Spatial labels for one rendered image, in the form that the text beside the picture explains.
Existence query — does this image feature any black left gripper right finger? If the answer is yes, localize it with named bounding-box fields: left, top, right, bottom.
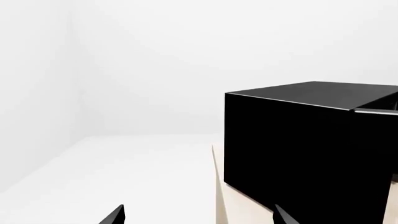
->
left=272, top=203, right=301, bottom=224

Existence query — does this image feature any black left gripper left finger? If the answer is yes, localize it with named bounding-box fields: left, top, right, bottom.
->
left=98, top=203, right=126, bottom=224

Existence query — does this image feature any black microwave body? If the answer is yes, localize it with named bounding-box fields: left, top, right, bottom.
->
left=223, top=80, right=398, bottom=224

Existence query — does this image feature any black microwave door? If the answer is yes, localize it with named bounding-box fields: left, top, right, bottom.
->
left=351, top=107, right=398, bottom=224

